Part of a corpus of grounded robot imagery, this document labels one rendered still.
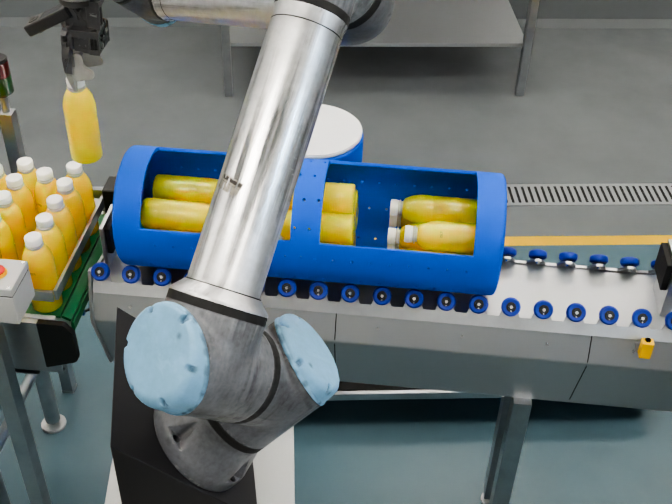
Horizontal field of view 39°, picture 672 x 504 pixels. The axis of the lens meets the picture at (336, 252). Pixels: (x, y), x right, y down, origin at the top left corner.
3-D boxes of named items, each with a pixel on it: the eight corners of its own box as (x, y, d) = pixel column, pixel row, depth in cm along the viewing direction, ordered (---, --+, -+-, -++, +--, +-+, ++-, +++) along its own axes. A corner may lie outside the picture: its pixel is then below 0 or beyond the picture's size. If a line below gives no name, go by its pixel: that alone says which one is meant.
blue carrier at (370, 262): (493, 321, 216) (510, 218, 199) (118, 288, 221) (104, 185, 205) (489, 248, 239) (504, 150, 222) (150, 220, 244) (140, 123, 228)
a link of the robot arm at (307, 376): (284, 453, 155) (363, 395, 149) (214, 444, 141) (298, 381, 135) (253, 375, 163) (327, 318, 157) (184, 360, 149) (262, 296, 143)
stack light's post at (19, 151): (73, 393, 322) (11, 115, 253) (62, 392, 323) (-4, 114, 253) (77, 385, 326) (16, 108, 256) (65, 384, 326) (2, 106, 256)
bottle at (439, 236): (491, 257, 217) (410, 251, 218) (493, 227, 218) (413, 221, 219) (494, 254, 210) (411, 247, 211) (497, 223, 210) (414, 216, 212)
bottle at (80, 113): (106, 148, 219) (96, 78, 207) (97, 165, 214) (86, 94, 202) (77, 145, 219) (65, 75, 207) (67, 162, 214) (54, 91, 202)
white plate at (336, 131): (244, 121, 265) (244, 125, 266) (300, 167, 248) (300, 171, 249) (324, 94, 278) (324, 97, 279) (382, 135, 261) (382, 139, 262)
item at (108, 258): (115, 269, 231) (108, 229, 223) (105, 268, 231) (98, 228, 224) (126, 244, 239) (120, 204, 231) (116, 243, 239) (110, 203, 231)
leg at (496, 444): (499, 509, 290) (531, 367, 250) (480, 507, 290) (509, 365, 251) (499, 493, 295) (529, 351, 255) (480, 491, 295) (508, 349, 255)
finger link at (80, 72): (93, 98, 200) (91, 56, 196) (65, 95, 200) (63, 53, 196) (97, 93, 203) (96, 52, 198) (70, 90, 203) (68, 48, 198)
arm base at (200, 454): (235, 512, 152) (279, 481, 148) (145, 450, 144) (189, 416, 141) (242, 431, 168) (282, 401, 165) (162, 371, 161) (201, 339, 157)
